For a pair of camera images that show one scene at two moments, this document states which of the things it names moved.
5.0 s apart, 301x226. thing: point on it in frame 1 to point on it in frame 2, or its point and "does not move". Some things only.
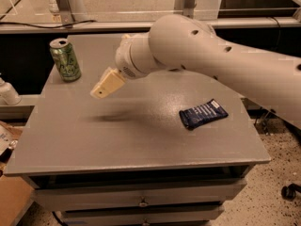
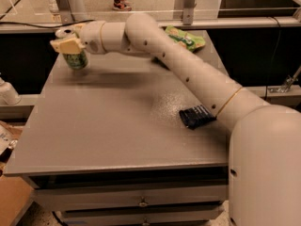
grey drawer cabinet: x=123 y=159 does not move
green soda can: x=66 y=59 to x=76 y=60
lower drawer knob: x=146 y=222 does not move
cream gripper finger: x=112 y=79 to x=67 y=45
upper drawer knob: x=143 y=202 does not move
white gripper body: x=124 y=61 to x=91 y=36
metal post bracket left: x=63 y=3 does not move
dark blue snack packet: x=203 y=113 does not move
